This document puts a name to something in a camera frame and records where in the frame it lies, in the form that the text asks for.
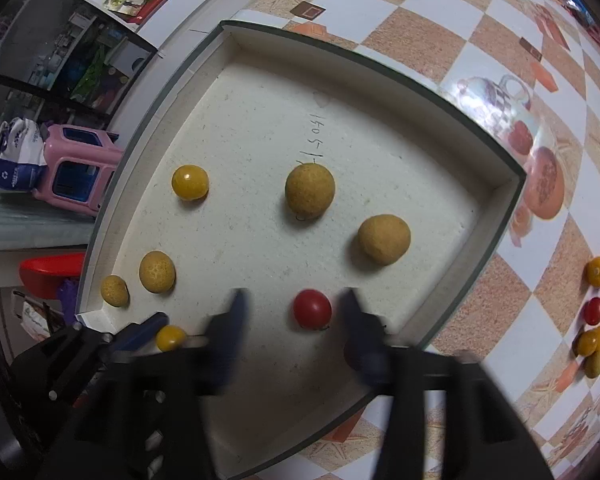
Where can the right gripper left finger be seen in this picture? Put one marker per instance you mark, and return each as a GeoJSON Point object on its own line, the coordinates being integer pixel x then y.
{"type": "Point", "coordinates": [225, 339]}

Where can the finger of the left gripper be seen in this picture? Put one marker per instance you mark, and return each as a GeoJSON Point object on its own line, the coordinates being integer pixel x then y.
{"type": "Point", "coordinates": [136, 335]}

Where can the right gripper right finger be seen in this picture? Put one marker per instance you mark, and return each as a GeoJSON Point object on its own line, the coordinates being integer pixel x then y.
{"type": "Point", "coordinates": [484, 437]}

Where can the yellow cherry tomato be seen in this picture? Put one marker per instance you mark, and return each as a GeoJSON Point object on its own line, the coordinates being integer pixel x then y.
{"type": "Point", "coordinates": [170, 337]}
{"type": "Point", "coordinates": [190, 182]}

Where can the small longan fruit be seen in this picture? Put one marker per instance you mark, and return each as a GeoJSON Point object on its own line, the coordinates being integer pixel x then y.
{"type": "Point", "coordinates": [114, 291]}

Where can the tan longan fruit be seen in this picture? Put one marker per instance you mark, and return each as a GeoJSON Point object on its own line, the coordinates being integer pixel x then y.
{"type": "Point", "coordinates": [385, 238]}
{"type": "Point", "coordinates": [157, 272]}

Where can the red cherry tomato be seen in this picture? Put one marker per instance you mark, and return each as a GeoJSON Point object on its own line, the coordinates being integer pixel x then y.
{"type": "Point", "coordinates": [591, 312]}
{"type": "Point", "coordinates": [312, 310]}

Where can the red plastic stool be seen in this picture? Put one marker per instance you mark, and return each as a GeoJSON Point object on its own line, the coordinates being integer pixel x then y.
{"type": "Point", "coordinates": [42, 276]}

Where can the tan longan on table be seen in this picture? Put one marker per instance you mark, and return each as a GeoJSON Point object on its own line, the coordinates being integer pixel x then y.
{"type": "Point", "coordinates": [592, 365]}

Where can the yellow cherry tomato in tray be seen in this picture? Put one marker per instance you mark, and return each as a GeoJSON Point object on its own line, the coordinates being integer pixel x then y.
{"type": "Point", "coordinates": [190, 182]}

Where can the pink plastic stool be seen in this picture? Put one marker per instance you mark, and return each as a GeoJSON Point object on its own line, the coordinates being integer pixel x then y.
{"type": "Point", "coordinates": [80, 164]}

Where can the white shallow tray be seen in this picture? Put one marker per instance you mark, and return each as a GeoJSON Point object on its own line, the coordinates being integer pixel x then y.
{"type": "Point", "coordinates": [249, 105]}

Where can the tan longan in tray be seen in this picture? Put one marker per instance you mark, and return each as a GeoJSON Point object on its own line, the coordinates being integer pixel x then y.
{"type": "Point", "coordinates": [309, 190]}

